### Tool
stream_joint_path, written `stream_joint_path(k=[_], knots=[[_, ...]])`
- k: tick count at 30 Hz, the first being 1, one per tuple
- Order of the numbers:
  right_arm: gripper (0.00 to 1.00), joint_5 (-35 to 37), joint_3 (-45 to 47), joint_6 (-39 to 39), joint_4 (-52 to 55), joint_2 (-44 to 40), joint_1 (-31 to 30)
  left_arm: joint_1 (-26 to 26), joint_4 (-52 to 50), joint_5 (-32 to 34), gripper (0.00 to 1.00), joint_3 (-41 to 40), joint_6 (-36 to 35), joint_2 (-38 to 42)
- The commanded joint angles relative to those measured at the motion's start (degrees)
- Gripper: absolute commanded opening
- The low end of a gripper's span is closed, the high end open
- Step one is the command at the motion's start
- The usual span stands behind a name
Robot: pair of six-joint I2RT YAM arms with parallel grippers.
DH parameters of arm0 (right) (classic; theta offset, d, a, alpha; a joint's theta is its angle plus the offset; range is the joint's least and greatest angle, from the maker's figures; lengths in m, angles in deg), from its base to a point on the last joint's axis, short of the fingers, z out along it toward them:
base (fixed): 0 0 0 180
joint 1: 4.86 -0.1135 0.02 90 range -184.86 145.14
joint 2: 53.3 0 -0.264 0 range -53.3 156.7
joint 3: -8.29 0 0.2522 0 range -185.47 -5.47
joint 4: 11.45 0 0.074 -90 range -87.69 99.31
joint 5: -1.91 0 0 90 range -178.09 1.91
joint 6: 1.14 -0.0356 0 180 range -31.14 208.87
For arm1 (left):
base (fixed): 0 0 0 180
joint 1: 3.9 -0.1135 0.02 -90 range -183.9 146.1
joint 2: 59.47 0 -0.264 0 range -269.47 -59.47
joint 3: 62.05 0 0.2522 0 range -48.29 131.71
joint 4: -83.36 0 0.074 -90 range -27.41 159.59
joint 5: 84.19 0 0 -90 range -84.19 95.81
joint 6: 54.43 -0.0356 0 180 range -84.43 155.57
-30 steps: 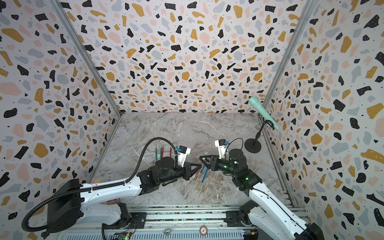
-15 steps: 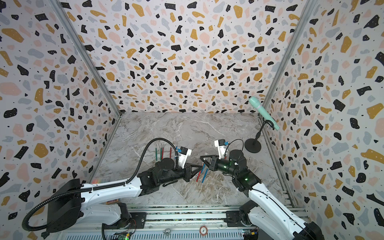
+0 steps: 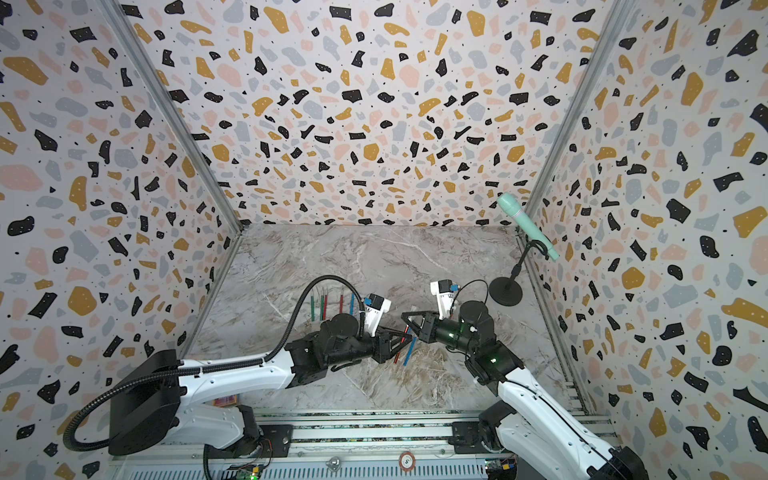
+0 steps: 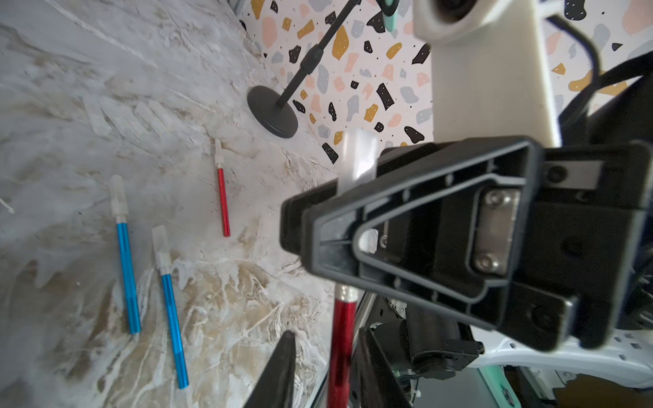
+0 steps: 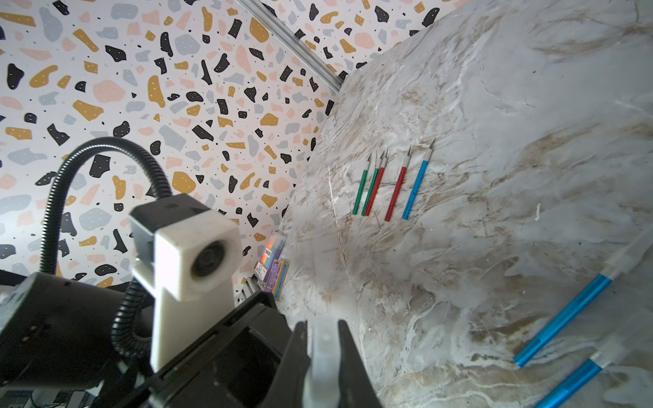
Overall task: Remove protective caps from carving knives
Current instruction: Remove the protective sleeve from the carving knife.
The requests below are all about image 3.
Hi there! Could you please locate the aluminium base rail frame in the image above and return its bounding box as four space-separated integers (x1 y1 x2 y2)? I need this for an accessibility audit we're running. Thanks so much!
107 407 631 480

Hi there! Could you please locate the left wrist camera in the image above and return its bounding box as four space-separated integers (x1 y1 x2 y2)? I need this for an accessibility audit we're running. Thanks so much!
364 293 391 337

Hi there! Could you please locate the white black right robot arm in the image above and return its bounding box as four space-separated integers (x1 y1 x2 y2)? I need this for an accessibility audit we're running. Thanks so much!
401 301 649 479

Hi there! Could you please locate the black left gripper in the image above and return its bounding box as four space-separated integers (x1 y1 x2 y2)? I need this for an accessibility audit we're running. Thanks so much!
331 325 418 370

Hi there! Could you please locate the black microphone stand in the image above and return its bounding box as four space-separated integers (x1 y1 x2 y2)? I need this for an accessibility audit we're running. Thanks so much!
489 240 550 307

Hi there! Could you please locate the purple orange small box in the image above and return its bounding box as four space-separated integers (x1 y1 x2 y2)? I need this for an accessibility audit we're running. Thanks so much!
213 395 238 407

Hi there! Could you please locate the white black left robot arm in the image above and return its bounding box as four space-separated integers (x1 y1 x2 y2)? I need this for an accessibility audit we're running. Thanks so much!
107 314 411 456

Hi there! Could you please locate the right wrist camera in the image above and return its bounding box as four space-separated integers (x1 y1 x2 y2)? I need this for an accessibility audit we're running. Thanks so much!
430 279 459 320

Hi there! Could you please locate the aluminium corner post left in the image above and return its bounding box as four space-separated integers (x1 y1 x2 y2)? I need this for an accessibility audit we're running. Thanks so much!
95 1 243 236

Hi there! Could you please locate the mint green microphone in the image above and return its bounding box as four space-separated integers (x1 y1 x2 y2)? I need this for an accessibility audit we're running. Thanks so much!
497 193 560 261

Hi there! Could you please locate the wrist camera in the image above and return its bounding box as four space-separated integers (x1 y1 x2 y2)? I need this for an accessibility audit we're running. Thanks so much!
364 293 391 337
430 279 459 320

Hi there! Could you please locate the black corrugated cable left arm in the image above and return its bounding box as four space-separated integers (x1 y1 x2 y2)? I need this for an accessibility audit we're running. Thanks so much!
62 274 366 452

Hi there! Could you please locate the aluminium corner post right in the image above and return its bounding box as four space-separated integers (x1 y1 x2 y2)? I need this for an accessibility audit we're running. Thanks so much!
525 0 636 220

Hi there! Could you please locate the aluminium corner post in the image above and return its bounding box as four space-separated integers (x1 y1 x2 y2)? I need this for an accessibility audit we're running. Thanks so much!
95 1 243 236
525 0 636 220

